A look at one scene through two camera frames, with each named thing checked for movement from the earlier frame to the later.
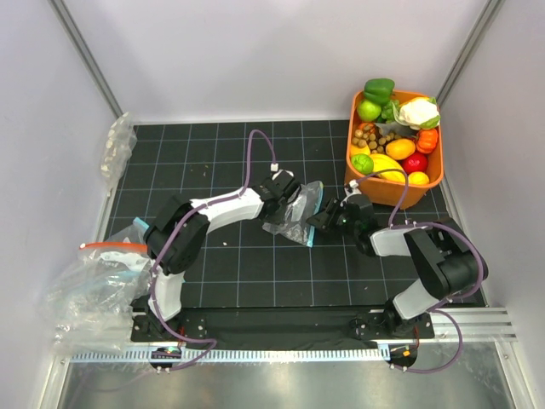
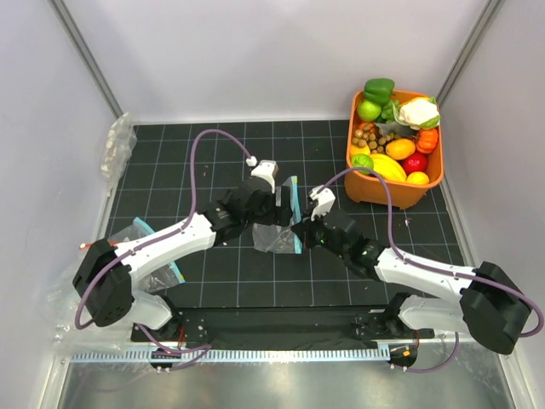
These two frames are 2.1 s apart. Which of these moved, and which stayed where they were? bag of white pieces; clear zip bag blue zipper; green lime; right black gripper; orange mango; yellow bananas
Moved: right black gripper; clear zip bag blue zipper
Stayed: yellow bananas; orange mango; bag of white pieces; green lime
